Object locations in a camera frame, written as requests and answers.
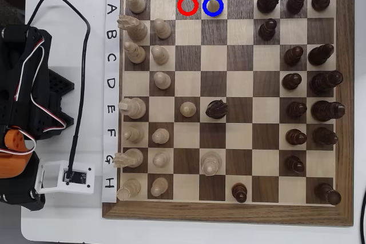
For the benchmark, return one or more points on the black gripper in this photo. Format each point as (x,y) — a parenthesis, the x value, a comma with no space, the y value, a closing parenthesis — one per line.
(20,199)

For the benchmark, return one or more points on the light wooden pawn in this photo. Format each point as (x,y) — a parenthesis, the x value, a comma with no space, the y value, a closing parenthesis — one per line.
(160,136)
(187,109)
(213,6)
(159,54)
(161,159)
(162,80)
(162,28)
(159,187)

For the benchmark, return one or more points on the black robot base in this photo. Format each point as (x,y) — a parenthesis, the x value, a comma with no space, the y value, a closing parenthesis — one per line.
(60,84)

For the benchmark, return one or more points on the light wooden rook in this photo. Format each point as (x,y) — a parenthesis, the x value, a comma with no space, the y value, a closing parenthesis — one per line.
(135,1)
(128,189)

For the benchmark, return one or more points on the light wooden bishop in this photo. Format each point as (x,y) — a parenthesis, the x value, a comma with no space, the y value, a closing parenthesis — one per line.
(134,52)
(133,134)

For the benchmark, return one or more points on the light wooden king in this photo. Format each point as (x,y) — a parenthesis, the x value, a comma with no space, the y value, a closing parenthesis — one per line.
(133,107)

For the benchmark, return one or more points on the white letter label strip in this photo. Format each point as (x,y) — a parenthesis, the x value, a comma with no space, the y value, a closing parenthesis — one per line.
(111,69)

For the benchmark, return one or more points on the light wooden queen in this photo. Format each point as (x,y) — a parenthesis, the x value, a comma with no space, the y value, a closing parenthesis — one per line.
(211,162)

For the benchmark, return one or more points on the wooden chessboard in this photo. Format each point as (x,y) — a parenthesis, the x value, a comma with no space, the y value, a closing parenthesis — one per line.
(240,58)

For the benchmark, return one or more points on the dark wooden bishop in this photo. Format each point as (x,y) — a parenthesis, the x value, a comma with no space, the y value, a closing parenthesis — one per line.
(324,136)
(320,54)

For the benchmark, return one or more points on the dark wooden king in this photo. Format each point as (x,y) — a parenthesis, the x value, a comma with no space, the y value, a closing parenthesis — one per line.
(327,111)

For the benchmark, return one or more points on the dark wooden queen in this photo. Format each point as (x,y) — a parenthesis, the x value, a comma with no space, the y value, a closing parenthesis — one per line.
(326,81)

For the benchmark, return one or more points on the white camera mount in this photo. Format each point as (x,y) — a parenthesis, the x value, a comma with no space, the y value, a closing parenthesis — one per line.
(90,176)

